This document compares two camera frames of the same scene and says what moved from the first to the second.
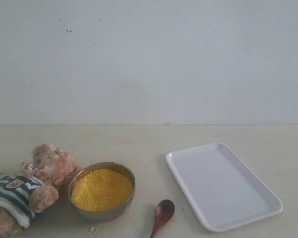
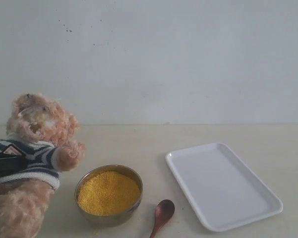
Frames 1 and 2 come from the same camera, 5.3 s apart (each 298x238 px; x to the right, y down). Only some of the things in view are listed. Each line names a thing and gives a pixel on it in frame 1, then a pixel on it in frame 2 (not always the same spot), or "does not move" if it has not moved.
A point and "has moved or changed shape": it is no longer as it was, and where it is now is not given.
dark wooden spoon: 164,212 does not move
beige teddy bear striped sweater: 15,199 has moved or changed shape
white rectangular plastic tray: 220,192 does not move
